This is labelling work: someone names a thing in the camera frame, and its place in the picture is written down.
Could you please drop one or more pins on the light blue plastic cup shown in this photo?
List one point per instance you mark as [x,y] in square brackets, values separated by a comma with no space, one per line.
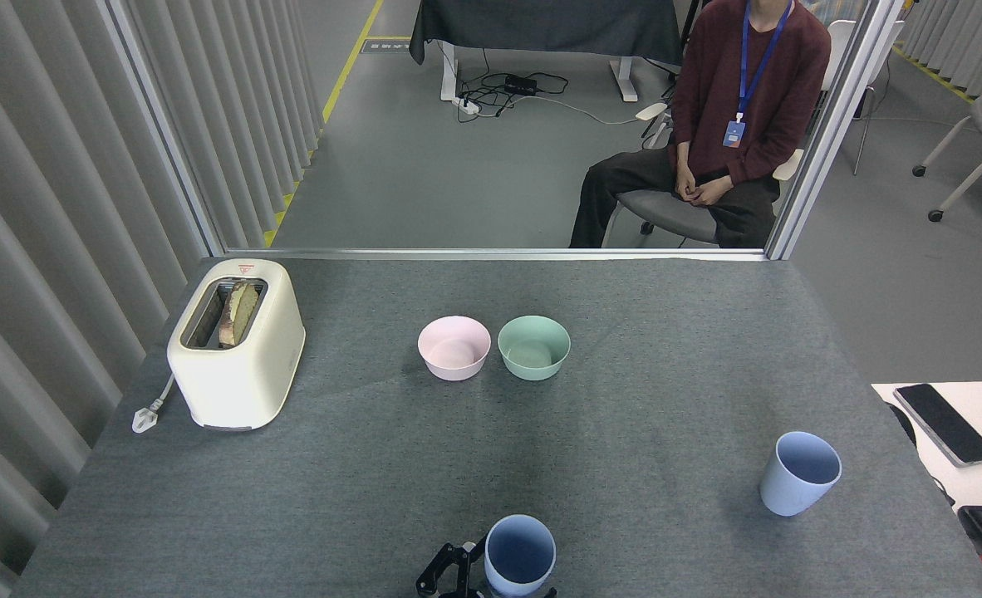
[520,561]
[794,490]

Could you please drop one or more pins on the grey office chair white arms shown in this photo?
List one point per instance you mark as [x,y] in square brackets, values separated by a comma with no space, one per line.
[665,208]

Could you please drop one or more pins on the person's left hand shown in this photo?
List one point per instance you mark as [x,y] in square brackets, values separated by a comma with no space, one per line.
[714,193]

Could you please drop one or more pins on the person's right hand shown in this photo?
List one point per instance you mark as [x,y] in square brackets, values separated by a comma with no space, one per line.
[687,181]

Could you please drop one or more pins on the pink plastic bowl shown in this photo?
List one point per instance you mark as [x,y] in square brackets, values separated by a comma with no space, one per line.
[454,365]

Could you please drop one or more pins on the green plastic bowl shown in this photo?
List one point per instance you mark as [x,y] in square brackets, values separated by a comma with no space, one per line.
[534,365]

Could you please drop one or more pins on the cream white toaster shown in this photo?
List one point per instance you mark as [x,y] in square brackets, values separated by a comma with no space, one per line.
[242,386]

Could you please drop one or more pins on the bread slice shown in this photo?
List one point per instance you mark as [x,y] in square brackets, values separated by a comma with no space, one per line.
[240,311]

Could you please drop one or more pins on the black computer mouse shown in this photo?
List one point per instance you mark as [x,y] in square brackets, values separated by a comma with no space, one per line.
[904,422]

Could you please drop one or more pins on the black smartphone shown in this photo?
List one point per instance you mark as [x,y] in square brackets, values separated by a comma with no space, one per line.
[946,423]

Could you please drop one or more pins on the white power strip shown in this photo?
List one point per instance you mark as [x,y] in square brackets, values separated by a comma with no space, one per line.
[467,105]

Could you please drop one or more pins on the black power adapter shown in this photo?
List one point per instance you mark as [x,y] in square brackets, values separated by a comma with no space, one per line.
[520,84]

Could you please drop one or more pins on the person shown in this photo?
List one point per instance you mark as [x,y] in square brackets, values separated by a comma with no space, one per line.
[715,83]

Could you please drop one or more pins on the table with black cloth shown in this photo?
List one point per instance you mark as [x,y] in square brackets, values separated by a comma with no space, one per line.
[541,25]

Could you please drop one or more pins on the white plastic chair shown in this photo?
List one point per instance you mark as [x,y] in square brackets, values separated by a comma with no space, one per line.
[869,100]

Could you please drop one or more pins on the silver frame rail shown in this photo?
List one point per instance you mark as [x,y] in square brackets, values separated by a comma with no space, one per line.
[458,254]

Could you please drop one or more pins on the silver frame post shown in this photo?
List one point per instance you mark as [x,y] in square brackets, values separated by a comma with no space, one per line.
[832,124]
[163,133]

